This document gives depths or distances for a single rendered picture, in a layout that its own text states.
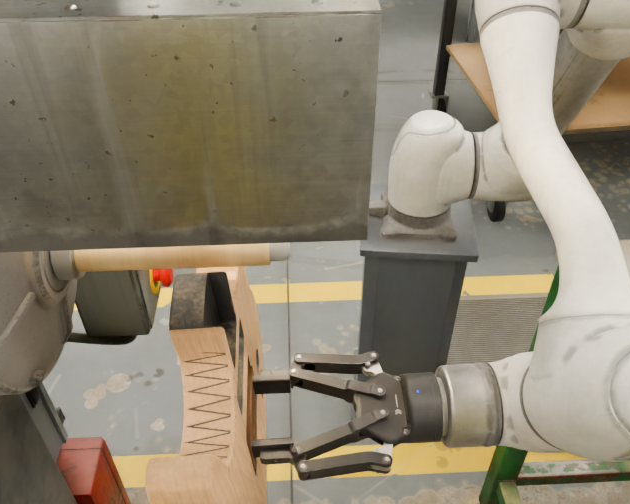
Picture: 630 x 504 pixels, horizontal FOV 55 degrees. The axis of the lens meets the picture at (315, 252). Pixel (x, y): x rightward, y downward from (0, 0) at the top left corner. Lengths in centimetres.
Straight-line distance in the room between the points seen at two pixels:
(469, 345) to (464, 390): 153
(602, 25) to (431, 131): 52
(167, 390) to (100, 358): 29
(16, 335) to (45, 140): 26
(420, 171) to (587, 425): 92
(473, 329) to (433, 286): 74
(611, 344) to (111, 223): 38
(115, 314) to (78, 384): 124
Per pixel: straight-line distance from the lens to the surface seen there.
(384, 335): 166
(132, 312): 95
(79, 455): 126
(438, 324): 163
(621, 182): 322
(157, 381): 212
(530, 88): 81
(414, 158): 137
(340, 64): 32
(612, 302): 58
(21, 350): 60
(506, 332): 228
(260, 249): 57
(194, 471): 43
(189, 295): 52
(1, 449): 94
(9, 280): 57
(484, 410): 68
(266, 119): 33
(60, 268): 61
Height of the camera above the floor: 163
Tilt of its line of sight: 41 degrees down
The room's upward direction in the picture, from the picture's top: straight up
